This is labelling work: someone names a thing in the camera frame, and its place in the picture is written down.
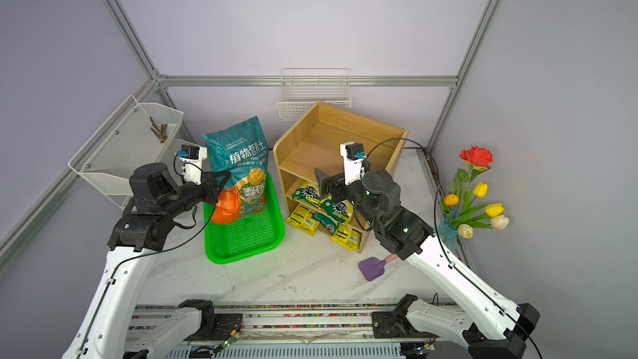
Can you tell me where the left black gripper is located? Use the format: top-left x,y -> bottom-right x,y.
162,166 -> 231,218

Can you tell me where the yellow green fertilizer packet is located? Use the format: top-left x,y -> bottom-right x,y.
320,198 -> 354,224
292,181 -> 322,209
331,224 -> 362,252
286,204 -> 322,237

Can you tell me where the teal orange soil bag front-facing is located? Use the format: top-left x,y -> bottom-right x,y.
203,116 -> 269,225

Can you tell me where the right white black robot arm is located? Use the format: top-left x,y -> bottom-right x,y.
315,170 -> 540,358

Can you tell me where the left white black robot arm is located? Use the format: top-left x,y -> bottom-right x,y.
63,163 -> 231,358

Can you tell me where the wooden two-tier shelf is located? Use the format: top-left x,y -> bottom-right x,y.
273,101 -> 409,251

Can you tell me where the brown twigs bundle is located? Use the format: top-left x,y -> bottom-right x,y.
149,117 -> 168,144

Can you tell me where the green plastic basket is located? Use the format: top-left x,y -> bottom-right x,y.
204,174 -> 285,264

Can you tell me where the purple pink toy shovel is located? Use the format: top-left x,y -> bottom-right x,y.
357,254 -> 398,282

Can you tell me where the artificial flower bouquet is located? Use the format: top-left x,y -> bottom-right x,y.
441,146 -> 510,239

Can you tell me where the blue glass vase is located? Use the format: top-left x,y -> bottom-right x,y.
436,218 -> 460,256

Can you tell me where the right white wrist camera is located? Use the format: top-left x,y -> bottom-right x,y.
340,141 -> 367,185

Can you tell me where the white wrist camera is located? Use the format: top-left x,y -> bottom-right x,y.
340,141 -> 367,185
175,144 -> 208,184

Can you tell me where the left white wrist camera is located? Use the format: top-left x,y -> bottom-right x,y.
175,144 -> 208,184

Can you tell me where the white mesh wall rack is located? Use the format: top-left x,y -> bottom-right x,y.
68,96 -> 184,209

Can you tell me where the white wire wall basket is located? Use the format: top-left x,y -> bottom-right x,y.
277,68 -> 352,121

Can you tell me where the metal base rail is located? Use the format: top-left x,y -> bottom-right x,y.
124,301 -> 509,359

